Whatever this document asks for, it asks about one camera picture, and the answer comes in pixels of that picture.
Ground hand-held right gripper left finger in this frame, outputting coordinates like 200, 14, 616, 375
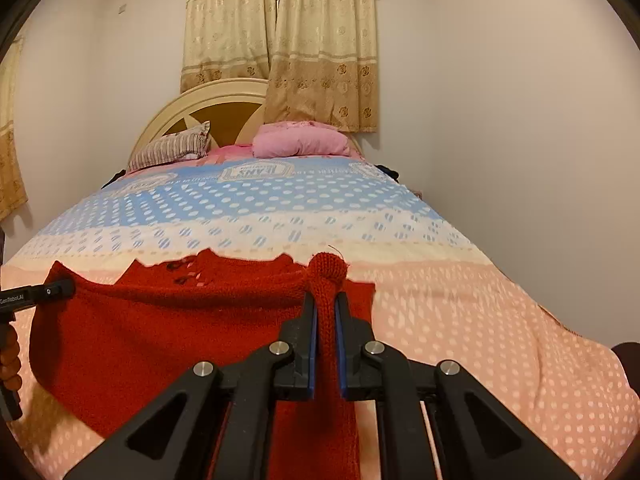
62, 290, 318, 480

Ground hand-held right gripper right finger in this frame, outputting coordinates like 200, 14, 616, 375
334, 291, 581, 480

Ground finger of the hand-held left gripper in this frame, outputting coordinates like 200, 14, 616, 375
30, 281, 76, 306

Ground red knitted sweater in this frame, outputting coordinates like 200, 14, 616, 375
29, 249, 377, 480

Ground person's left hand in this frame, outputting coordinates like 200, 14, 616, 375
0, 327, 23, 395

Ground polka dot bedsheet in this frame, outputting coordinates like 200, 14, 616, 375
0, 152, 636, 480

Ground beige patterned curtain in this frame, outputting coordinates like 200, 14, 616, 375
264, 0, 379, 134
0, 35, 29, 222
180, 0, 286, 95

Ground striped pillow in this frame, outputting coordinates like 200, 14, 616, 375
127, 121, 211, 172

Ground pink pillow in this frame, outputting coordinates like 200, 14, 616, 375
251, 121, 351, 158

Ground pink cloth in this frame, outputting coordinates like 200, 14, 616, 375
206, 143, 256, 159

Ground cream wooden headboard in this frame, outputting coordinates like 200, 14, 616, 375
127, 77, 363, 171

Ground dark brown furniture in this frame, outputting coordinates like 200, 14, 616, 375
611, 342, 640, 411

